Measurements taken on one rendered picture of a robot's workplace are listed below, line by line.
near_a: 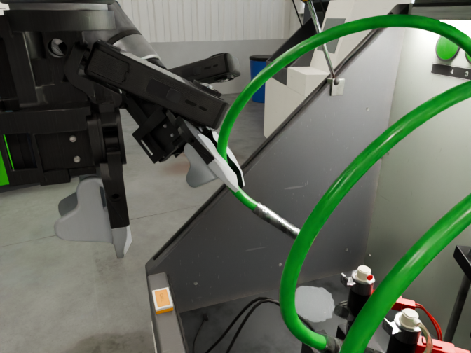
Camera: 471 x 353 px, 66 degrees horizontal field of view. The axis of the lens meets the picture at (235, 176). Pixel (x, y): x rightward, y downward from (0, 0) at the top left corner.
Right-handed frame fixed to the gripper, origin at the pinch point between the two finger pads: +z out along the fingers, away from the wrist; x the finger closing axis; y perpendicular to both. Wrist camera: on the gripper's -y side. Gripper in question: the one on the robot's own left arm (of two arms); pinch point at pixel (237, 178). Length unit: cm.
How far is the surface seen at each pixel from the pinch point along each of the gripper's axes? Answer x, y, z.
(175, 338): -0.4, 25.5, 14.0
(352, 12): -271, -66, -56
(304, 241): 18.8, -7.8, 8.1
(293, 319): 17.3, -1.9, 13.7
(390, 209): -37.7, -10.9, 25.5
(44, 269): -119, 178, -35
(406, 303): 0.6, -7.8, 25.9
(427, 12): -24.9, -36.7, -2.8
